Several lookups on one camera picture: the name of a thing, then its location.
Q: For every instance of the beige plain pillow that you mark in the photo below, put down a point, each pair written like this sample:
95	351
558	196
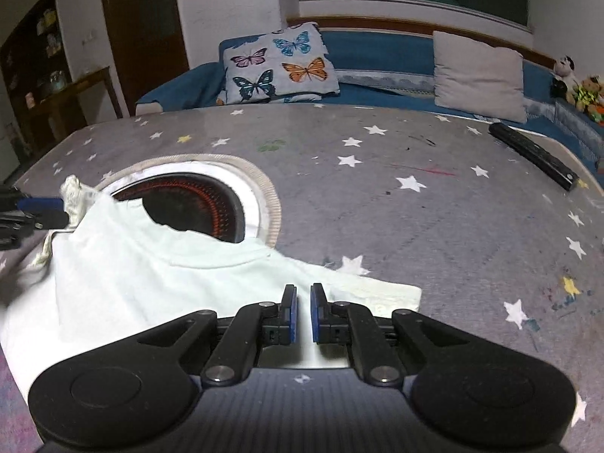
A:
475	77

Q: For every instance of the panda plush toy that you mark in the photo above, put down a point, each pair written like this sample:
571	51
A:
564	79

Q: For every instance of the pale green t-shirt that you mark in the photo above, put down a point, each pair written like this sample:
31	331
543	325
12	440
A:
117	273

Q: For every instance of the grey star tablecloth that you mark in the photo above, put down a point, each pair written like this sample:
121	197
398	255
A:
497	248

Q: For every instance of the black remote bar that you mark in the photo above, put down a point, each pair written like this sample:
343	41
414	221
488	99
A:
531	151

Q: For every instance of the dark wooden side table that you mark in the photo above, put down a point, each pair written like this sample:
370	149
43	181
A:
60	114

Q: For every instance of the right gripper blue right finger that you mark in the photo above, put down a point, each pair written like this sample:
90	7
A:
369	341

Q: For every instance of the dark display shelf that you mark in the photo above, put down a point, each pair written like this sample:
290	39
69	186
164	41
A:
34	66

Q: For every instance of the dark wooden door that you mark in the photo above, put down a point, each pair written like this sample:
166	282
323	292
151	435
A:
147	44

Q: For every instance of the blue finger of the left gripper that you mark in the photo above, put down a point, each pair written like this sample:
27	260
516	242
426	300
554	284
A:
40	204
49	220

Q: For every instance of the orange plush toy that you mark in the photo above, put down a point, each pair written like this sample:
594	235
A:
596	114

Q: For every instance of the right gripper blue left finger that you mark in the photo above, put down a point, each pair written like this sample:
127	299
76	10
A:
242	338

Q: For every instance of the butterfly print pillow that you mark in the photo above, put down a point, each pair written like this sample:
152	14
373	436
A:
288	65

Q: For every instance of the blue sofa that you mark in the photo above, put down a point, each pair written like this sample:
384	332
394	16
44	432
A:
395	70

